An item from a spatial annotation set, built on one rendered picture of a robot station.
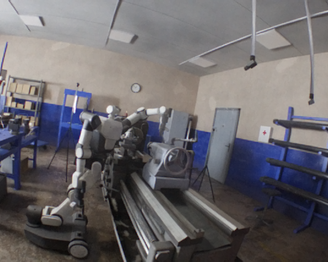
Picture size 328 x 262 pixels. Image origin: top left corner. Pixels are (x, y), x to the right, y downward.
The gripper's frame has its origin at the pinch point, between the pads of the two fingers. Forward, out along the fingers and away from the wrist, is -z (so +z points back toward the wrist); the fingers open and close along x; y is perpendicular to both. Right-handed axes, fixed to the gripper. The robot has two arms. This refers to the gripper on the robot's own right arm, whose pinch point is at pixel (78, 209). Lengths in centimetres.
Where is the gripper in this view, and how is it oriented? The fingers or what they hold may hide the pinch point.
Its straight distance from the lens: 167.9
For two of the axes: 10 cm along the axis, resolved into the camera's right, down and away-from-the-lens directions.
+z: 1.1, -9.9, 0.8
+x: 9.2, 0.7, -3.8
